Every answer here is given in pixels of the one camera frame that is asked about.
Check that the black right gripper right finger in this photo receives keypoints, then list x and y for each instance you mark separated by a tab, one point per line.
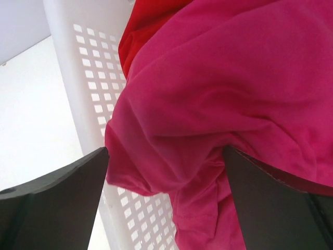
275	209

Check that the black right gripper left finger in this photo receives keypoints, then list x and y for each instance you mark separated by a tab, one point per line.
57	210

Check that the pink t shirt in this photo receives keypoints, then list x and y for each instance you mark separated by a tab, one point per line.
256	75

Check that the white plastic laundry basket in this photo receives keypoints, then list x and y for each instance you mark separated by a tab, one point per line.
86	37

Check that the red t shirt in basket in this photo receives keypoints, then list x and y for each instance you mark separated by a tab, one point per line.
147	17

